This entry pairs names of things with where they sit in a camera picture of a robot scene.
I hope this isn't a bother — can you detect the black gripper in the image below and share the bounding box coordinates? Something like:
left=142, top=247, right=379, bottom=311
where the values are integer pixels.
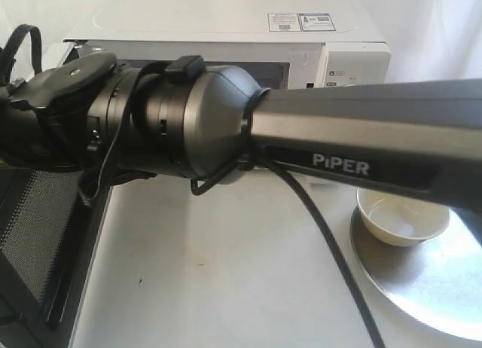
left=1, top=80, right=106, bottom=172

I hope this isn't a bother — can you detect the white microwave door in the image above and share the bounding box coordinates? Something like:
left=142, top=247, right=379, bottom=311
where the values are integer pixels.
left=1, top=169, right=110, bottom=347

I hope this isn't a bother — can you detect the small white ceramic bowl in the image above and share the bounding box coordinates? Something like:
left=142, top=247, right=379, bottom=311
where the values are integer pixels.
left=356, top=188, right=450, bottom=247

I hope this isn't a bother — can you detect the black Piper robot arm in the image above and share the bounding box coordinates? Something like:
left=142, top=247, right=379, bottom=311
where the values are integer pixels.
left=1, top=54, right=481, bottom=212

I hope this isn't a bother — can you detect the white microwave oven body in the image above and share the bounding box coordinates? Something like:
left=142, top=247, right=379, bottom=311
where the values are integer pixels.
left=62, top=11, right=392, bottom=193

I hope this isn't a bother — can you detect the warning label sticker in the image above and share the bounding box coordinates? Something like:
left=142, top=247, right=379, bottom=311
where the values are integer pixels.
left=267, top=13, right=336, bottom=32

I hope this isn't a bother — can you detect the round silver metal tray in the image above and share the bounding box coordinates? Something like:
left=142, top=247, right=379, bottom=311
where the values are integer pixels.
left=350, top=209, right=481, bottom=342

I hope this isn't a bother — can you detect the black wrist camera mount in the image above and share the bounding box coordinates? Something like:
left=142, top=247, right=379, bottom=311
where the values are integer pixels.
left=8, top=52, right=117, bottom=111

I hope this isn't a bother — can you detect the black cable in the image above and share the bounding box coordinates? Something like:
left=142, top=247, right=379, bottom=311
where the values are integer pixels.
left=190, top=144, right=387, bottom=348

